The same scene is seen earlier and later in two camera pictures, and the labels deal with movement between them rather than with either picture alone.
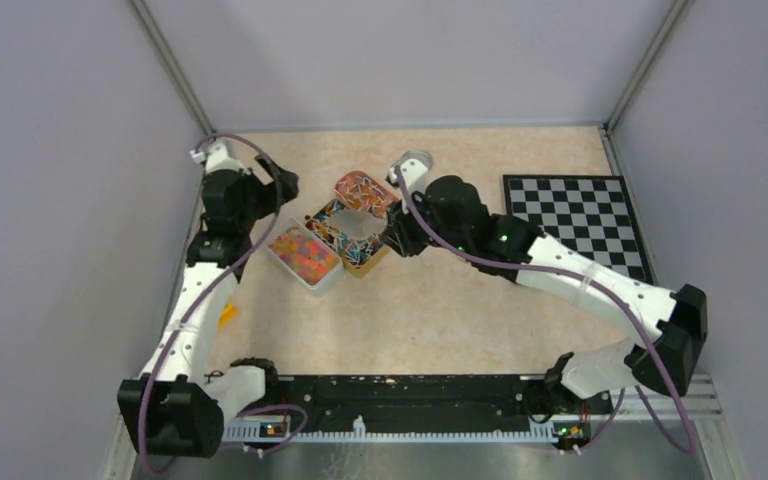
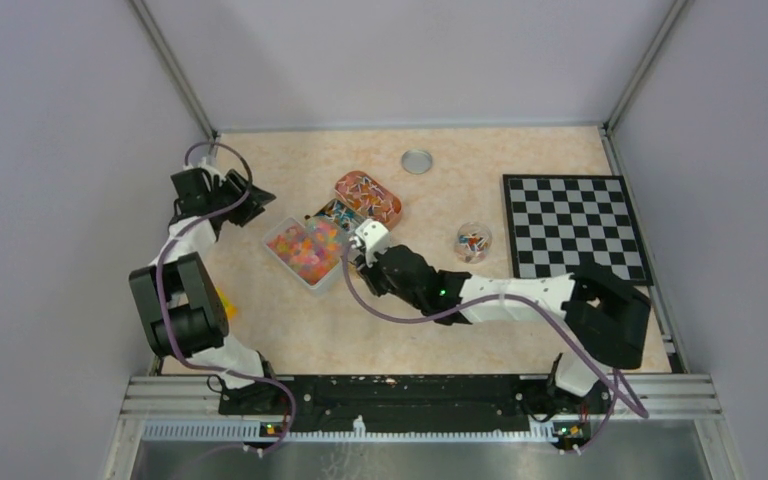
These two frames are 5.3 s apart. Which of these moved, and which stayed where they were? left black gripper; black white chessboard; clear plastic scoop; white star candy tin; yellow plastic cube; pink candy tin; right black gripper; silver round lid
Moved: clear plastic scoop; right black gripper; left black gripper
Stayed: silver round lid; black white chessboard; yellow plastic cube; white star candy tin; pink candy tin
